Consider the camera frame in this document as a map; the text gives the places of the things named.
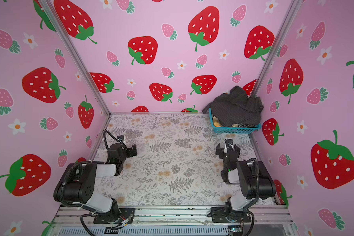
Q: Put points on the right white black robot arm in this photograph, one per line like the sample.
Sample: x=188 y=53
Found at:
x=251 y=175

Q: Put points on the aluminium frame rail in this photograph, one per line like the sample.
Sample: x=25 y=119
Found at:
x=270 y=220

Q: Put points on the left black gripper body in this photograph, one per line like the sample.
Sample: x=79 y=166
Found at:
x=129 y=150

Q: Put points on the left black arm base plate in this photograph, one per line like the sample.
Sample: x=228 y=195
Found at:
x=116 y=216

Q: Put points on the yellow plaid shirt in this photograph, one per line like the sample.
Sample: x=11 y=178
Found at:
x=217 y=123

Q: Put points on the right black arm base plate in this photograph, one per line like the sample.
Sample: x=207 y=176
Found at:
x=223 y=215

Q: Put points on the teal plastic basket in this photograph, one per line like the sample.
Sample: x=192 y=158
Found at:
x=230 y=130

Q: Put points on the dark grey pinstripe shirt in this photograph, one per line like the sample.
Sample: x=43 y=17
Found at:
x=236 y=108

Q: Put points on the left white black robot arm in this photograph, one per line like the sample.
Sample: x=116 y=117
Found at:
x=76 y=186

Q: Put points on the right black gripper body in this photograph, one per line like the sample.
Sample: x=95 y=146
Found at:
x=228 y=151

